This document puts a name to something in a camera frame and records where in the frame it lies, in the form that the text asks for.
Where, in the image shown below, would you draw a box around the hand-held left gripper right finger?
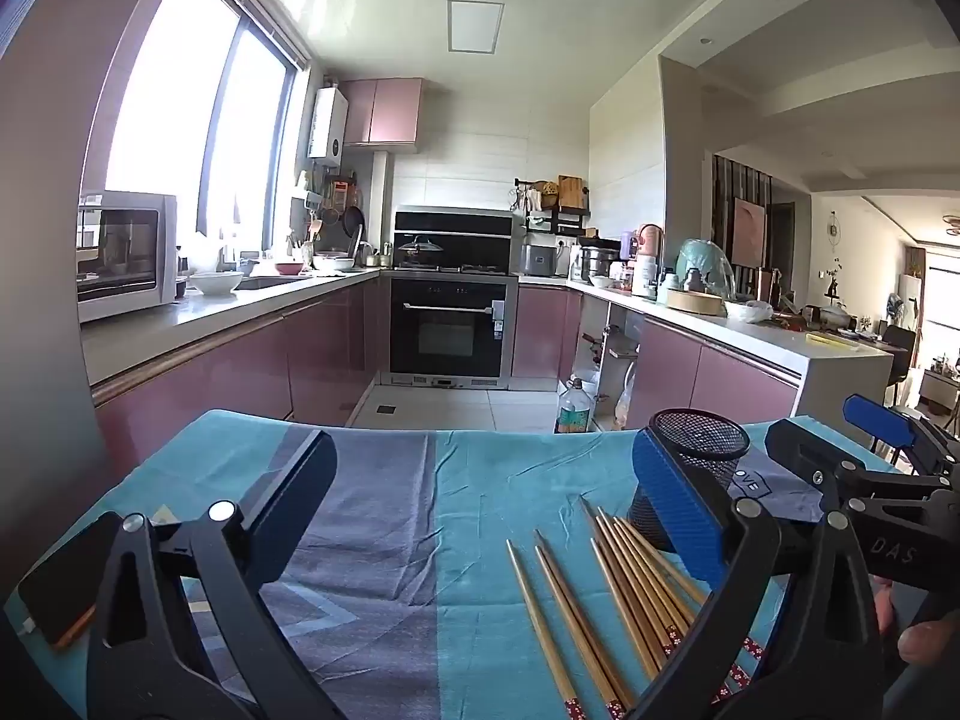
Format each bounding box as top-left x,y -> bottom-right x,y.
632,426 -> 890,720

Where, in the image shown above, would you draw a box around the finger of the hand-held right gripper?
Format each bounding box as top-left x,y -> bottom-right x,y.
765,420 -> 960,518
841,393 -> 960,478

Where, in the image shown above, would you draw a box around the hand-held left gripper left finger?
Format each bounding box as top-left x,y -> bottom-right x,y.
86,427 -> 346,720

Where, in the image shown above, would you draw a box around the black mesh holder cup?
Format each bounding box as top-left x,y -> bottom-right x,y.
626,409 -> 751,552

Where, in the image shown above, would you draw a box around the bundle of wooden chopsticks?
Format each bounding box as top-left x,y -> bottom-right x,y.
577,496 -> 766,702

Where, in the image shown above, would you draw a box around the floral-tipped wooden chopstick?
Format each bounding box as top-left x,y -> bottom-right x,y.
533,529 -> 637,713
535,546 -> 627,720
505,538 -> 584,720

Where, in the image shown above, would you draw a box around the person's right hand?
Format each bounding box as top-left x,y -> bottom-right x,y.
874,580 -> 960,665

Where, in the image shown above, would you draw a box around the black dining chair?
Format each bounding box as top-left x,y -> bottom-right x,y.
881,324 -> 920,410

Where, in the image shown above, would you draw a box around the cooking oil bottle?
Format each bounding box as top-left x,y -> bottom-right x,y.
555,377 -> 597,434

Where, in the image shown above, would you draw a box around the pink kitchen counter cabinets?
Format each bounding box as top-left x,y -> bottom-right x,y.
514,277 -> 893,428
82,270 -> 389,451

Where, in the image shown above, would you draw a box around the round bamboo steamer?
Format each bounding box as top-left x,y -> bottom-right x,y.
666,289 -> 725,316

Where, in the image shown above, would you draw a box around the teal and grey tablecloth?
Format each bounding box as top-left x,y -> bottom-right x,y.
0,409 -> 923,720

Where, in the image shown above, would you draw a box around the teal food cover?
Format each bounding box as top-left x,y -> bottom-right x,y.
675,238 -> 734,301

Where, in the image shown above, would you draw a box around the built-in black oven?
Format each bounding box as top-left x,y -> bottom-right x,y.
388,274 -> 518,391

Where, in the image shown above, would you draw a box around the black smartphone orange case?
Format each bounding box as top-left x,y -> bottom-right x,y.
16,511 -> 125,652

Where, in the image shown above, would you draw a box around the pink kettle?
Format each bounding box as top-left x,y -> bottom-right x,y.
636,223 -> 665,271

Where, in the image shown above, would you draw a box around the steel cooking pot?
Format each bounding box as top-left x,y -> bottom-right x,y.
574,244 -> 622,282

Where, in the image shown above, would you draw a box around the pot with glass lid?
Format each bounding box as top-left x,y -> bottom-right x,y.
397,235 -> 445,267

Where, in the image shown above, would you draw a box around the countertop microwave oven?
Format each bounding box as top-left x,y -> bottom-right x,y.
75,191 -> 179,325

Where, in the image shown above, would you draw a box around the black range hood stove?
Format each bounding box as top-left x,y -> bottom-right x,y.
394,205 -> 515,275

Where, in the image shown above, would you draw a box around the kitchen window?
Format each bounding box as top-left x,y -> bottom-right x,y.
105,0 -> 312,256

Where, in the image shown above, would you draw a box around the square ceiling light panel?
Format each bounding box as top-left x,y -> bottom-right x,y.
448,0 -> 502,55

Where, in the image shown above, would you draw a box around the pink wall picture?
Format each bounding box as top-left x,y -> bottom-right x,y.
733,197 -> 767,269

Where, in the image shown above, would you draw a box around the black wall shelf rack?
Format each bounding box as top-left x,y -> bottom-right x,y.
514,176 -> 591,235

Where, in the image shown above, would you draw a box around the white wall water heater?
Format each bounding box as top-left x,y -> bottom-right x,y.
307,86 -> 347,161

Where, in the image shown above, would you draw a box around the pink wall cabinet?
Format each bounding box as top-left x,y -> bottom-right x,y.
341,77 -> 423,147

